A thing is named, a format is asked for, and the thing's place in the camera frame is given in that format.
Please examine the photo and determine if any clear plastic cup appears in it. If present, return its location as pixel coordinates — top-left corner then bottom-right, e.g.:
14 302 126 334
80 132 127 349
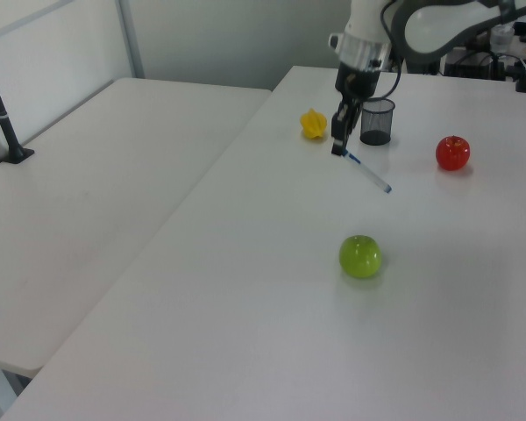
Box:
490 24 516 54

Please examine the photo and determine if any black mesh pen cup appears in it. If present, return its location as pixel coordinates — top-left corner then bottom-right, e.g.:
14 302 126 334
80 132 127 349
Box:
359 96 397 146

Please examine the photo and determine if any white side table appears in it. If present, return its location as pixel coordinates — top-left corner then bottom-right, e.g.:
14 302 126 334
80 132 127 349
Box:
0 77 273 417

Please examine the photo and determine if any grey partition frame post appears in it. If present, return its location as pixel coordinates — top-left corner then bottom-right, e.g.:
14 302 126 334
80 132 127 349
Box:
117 0 146 80

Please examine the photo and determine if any red toy apple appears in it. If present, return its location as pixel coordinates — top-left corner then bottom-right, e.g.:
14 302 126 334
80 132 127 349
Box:
435 135 472 172

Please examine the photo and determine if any black camera stand pole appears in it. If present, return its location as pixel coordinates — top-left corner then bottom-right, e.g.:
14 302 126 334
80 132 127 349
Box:
0 43 35 166

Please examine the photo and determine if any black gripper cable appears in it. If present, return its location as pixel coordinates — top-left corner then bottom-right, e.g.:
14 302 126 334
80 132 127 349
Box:
367 0 403 104

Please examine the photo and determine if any yellow toy starfruit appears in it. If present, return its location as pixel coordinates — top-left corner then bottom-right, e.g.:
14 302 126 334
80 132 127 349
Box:
299 108 328 141

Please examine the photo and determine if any green toy apple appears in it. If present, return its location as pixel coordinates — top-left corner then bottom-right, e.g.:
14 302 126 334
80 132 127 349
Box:
338 234 383 279

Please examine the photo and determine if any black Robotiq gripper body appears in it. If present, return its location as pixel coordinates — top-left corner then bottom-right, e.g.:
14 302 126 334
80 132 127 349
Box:
335 63 382 106

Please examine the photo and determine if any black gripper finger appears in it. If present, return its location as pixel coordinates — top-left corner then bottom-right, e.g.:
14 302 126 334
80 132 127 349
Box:
331 103 352 158
349 99 363 142

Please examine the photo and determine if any blue and white marker pen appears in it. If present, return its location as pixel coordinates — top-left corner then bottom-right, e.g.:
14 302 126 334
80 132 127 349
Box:
342 148 394 195

